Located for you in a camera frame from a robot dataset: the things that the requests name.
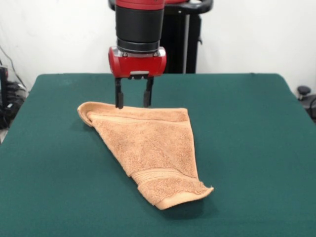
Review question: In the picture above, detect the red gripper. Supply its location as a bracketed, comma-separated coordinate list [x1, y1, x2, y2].
[108, 46, 167, 110]

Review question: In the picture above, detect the tan terry towel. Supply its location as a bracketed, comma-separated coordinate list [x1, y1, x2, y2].
[77, 101, 214, 210]

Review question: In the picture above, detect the dark green table cloth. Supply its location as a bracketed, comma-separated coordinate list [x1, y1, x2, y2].
[0, 73, 316, 237]

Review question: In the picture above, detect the black equipment pile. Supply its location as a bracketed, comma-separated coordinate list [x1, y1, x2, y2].
[0, 65, 28, 131]

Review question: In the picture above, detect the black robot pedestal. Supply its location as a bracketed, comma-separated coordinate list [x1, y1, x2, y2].
[108, 0, 213, 75]

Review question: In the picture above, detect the grey cable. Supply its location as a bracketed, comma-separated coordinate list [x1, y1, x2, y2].
[0, 45, 27, 87]

